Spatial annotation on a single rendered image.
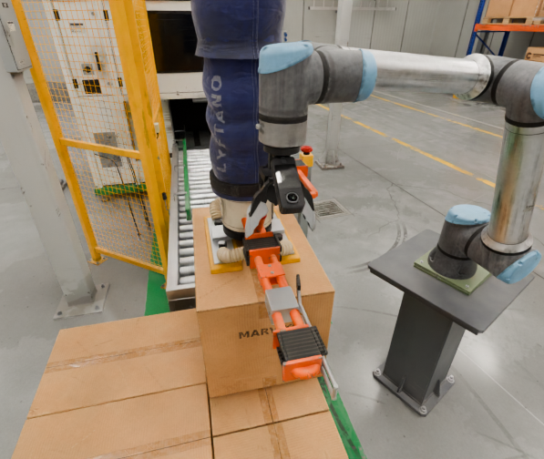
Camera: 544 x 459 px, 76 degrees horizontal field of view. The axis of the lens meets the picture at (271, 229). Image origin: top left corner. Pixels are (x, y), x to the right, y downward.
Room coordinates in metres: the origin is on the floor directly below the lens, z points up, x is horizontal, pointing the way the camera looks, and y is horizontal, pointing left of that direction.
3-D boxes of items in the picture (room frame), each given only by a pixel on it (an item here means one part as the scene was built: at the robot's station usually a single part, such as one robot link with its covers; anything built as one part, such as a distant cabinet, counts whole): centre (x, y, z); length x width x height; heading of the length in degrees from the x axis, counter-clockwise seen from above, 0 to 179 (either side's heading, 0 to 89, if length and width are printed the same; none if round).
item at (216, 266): (1.01, 0.18, 1.03); 0.34 x 0.10 x 0.05; 13
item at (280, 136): (0.65, -0.02, 1.50); 0.10 x 0.09 x 0.05; 103
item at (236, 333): (1.02, 0.07, 0.81); 0.60 x 0.40 x 0.40; 12
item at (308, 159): (1.98, -0.21, 0.50); 0.07 x 0.07 x 1.00; 13
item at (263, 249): (0.79, 0.03, 1.13); 0.10 x 0.08 x 0.06; 103
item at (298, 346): (0.45, -0.05, 1.13); 0.08 x 0.07 x 0.05; 13
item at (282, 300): (0.58, -0.02, 1.12); 0.07 x 0.07 x 0.04; 13
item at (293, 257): (1.06, -0.01, 1.03); 0.34 x 0.10 x 0.05; 13
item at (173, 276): (2.37, 0.73, 0.50); 2.31 x 0.05 x 0.19; 13
